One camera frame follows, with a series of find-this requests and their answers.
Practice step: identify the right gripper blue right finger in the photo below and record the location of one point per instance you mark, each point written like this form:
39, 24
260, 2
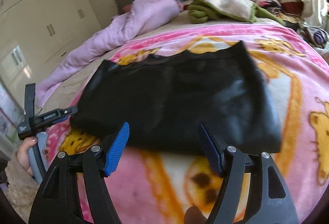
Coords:
269, 200

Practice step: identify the cream built-in wardrobe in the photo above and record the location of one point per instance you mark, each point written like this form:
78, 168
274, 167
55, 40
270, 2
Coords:
36, 35

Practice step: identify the green and cream blanket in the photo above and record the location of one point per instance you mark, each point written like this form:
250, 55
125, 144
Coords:
202, 11

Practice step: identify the person's right hand thumb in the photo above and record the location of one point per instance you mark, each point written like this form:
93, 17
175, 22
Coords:
194, 215

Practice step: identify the patterned cloth bundle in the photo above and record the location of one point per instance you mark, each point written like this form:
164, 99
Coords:
315, 36

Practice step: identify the black leather jacket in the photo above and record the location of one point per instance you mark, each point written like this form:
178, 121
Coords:
164, 99

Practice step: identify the lilac quilted duvet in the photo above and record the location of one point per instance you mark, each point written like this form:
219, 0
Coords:
144, 16

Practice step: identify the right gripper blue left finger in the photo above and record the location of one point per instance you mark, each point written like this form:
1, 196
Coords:
57, 199

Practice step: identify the person's left hand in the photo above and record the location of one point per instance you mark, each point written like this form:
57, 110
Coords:
22, 153

